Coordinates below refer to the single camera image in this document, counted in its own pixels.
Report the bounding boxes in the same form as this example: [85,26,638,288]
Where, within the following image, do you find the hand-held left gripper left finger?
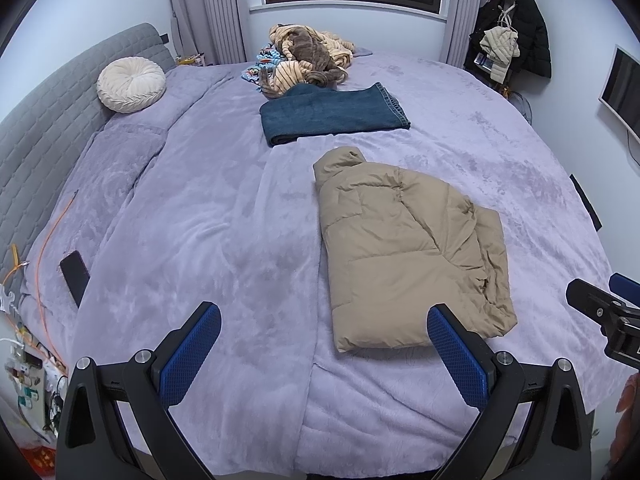
[55,301,222,480]

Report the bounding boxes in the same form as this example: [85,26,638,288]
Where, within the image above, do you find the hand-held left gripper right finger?
[426,302,593,480]

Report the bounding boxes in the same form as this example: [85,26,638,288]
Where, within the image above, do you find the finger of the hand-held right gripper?
[566,278,631,321]
[609,272,640,307]

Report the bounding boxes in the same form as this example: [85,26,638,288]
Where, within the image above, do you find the beige puffer jacket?
[313,146,518,354]

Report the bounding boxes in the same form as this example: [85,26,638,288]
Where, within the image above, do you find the person's right hand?
[607,371,640,466]

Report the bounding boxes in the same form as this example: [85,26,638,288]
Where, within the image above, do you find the black flat bar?
[570,174,602,232]

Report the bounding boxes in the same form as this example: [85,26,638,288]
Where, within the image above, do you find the black smartphone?
[59,250,92,308]

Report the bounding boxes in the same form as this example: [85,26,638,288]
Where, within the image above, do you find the white power strip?
[42,360,68,431]

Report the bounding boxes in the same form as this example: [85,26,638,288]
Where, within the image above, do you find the lilac fleece bed blanket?
[20,50,636,476]

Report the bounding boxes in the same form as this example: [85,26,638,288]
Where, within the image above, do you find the red patterned bag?
[22,445,58,472]

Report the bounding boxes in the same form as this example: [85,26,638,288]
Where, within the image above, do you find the small standing fan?
[514,91,535,125]

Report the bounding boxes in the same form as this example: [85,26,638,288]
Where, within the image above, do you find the beige hanging down jacket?
[479,26,521,82]

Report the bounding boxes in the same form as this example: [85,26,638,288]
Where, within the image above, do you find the black hanging coat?
[464,0,552,81]

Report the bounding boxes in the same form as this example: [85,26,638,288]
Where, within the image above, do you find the folded blue jeans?
[259,82,412,148]

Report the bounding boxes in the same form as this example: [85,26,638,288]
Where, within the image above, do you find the round white pleated cushion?
[96,57,167,113]

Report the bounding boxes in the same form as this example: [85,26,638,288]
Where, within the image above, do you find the grey quilted headboard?
[0,22,176,291]

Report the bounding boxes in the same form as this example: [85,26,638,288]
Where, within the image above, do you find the colourful printed cloth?
[240,46,281,92]

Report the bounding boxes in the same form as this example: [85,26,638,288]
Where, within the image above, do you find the grey pleated curtain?
[165,0,248,66]
[442,0,488,67]

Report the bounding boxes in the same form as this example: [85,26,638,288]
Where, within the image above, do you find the tan brown striped plush blanket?
[257,23,357,98]

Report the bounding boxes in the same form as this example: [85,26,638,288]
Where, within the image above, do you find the black monitor cable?
[625,127,640,171]

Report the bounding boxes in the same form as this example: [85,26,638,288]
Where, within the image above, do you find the orange cable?
[0,190,81,366]

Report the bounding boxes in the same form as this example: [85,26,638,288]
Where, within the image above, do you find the wall mounted monitor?
[598,45,640,141]

